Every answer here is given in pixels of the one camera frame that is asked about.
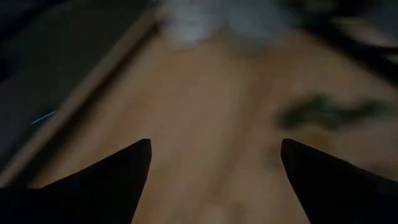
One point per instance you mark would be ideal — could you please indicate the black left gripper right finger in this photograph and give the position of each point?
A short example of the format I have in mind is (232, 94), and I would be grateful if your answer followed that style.
(342, 193)

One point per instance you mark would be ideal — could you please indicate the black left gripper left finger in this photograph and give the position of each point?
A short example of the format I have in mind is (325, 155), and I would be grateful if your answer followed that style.
(93, 193)

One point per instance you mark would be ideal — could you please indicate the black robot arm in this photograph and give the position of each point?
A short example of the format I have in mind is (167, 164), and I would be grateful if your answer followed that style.
(357, 46)

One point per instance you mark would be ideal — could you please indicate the green herb packet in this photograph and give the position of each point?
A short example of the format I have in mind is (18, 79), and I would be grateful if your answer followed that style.
(320, 113)

